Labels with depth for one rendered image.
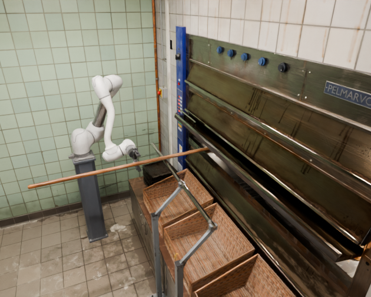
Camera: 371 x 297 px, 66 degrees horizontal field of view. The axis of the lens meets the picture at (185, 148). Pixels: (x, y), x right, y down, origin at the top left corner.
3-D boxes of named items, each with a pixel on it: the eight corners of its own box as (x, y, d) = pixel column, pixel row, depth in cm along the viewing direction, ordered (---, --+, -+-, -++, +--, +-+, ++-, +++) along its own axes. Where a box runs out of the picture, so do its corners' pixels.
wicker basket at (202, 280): (215, 226, 252) (217, 201, 240) (252, 277, 206) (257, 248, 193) (162, 242, 236) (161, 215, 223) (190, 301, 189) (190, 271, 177)
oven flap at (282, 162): (188, 110, 266) (195, 90, 259) (362, 245, 119) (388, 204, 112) (184, 109, 263) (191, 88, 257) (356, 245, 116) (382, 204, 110)
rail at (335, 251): (174, 114, 261) (176, 114, 262) (337, 258, 114) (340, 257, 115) (175, 112, 260) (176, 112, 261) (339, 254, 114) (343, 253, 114)
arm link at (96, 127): (79, 138, 287) (93, 131, 305) (92, 148, 285) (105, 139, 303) (99, 73, 243) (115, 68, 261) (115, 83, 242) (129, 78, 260)
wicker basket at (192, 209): (187, 190, 302) (187, 167, 289) (214, 223, 256) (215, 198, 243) (142, 201, 284) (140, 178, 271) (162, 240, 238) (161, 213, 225)
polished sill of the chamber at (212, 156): (194, 139, 282) (194, 135, 280) (355, 289, 134) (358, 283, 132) (188, 139, 279) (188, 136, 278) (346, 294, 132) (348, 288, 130)
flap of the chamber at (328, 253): (174, 117, 262) (193, 118, 271) (335, 263, 115) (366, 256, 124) (174, 114, 261) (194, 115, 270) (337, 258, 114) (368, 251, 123)
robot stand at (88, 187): (86, 231, 329) (70, 154, 284) (104, 225, 337) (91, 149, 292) (89, 243, 313) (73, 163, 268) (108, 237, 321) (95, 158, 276)
